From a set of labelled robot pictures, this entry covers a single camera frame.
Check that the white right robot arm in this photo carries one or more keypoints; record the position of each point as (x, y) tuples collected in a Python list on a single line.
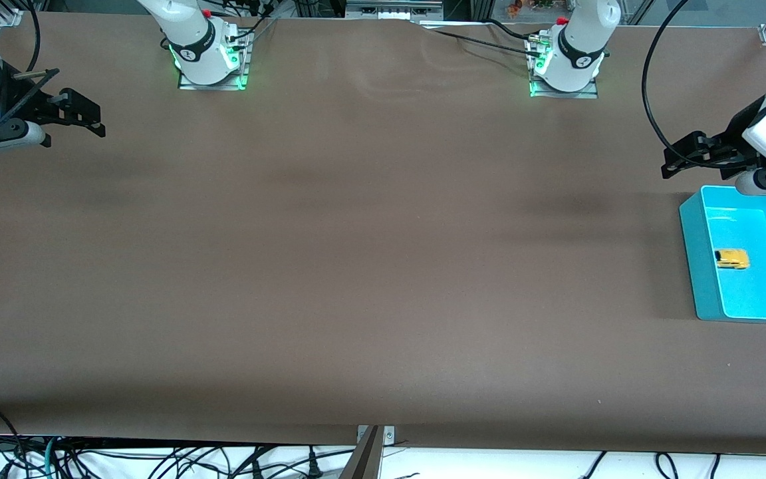
[(197, 40)]

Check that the black power plug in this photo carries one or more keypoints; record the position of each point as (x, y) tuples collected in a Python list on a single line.
[(314, 466), (256, 470)]

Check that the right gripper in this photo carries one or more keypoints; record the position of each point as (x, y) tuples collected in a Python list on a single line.
[(32, 106)]

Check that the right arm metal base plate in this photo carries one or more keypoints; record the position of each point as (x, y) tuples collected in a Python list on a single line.
[(212, 87)]

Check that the teal plastic storage bin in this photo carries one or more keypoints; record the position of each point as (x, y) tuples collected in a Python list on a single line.
[(742, 293)]

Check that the yellow beetle toy car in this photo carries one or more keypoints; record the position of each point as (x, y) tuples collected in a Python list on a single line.
[(732, 259)]

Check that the dark table leg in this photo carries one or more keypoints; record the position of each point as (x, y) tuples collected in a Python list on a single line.
[(363, 462)]

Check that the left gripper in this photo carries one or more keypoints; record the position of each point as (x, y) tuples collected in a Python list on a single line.
[(731, 141)]

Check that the orange background object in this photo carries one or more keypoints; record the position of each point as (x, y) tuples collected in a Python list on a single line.
[(514, 8)]

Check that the aluminium frame rail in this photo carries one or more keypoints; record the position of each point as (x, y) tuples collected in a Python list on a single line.
[(393, 10)]

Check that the small metal table bracket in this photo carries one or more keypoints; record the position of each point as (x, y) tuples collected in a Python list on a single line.
[(388, 436)]

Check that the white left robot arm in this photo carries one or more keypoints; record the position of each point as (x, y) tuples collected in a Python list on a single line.
[(579, 40)]

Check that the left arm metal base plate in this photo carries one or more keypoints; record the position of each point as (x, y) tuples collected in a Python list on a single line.
[(566, 96)]

